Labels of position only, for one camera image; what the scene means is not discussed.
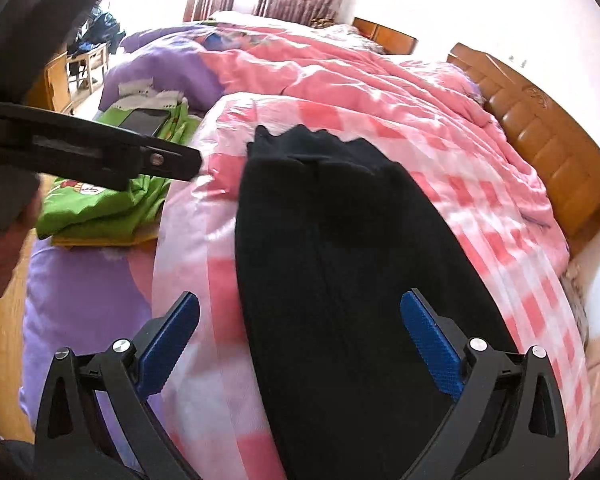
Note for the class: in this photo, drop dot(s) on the purple quilt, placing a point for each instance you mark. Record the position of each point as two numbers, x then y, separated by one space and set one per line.
80 310

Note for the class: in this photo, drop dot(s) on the person's left hand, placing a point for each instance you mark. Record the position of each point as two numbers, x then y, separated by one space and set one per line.
5 265

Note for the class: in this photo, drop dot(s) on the black smartphone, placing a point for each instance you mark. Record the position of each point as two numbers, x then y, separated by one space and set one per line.
142 121

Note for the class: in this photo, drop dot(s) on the pink checked bed sheet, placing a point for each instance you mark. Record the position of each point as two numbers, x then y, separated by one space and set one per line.
480 220

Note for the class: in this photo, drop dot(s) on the green printed cloth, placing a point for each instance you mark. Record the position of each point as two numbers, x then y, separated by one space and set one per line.
105 210

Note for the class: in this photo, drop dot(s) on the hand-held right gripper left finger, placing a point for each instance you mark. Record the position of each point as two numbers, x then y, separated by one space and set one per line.
172 330

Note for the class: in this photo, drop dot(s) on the pink quilt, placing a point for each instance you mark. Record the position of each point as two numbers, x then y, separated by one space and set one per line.
330 70

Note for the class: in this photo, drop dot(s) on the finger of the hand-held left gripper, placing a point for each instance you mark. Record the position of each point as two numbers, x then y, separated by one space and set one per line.
105 152

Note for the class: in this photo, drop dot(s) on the dark patterned cushion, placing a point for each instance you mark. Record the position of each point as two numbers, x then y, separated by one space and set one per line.
324 22

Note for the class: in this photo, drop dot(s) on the black pants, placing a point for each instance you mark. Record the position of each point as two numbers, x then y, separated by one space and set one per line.
330 285

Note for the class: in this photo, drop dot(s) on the wooden bedside cabinet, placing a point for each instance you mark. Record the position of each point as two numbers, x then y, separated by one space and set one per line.
385 35

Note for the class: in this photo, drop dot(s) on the wooden headboard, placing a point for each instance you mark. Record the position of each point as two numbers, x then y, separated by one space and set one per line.
540 125

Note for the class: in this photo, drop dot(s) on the yellow folded cloth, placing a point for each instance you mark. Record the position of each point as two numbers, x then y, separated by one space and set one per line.
90 241

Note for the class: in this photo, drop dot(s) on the wooden stool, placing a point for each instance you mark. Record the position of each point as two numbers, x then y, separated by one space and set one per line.
87 67

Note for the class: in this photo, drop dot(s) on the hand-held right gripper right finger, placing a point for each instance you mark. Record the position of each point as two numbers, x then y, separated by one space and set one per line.
430 335

